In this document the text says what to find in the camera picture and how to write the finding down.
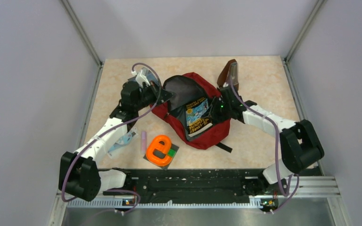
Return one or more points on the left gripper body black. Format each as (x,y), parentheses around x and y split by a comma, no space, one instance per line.
(148,96)

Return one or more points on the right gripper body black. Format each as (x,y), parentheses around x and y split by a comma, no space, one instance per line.
(220,109)

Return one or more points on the red backpack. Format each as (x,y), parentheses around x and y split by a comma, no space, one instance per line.
(187,88)

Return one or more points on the colourful illustrated children's book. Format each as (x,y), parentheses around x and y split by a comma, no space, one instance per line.
(197,117)

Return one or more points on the dark blue paperback book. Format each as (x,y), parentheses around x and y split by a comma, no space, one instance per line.
(151,77)

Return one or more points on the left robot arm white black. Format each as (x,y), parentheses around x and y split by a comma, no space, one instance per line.
(78,171)

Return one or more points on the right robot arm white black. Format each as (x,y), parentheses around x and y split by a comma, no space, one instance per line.
(297,145)

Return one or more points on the light blue blister pack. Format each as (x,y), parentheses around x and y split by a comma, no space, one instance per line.
(123,141)

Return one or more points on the brown wooden metronome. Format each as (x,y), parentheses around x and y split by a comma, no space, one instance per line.
(229,75)

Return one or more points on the pink eraser stick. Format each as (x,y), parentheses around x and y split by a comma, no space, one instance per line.
(143,142)

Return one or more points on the orange plastic letter toy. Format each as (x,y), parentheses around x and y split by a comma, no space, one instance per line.
(162,143)

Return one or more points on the green toy block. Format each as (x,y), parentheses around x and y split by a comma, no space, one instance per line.
(171,153)

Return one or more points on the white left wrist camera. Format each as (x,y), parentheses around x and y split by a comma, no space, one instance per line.
(141,77)

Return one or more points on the aluminium frame post left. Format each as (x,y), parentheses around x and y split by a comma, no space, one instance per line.
(81,31)

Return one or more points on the aluminium frame post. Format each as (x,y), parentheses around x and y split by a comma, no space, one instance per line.
(304,30)
(81,31)

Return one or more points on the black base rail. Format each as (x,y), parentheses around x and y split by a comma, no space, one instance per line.
(196,186)

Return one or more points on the aluminium frame post right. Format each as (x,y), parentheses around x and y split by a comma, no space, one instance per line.
(304,30)

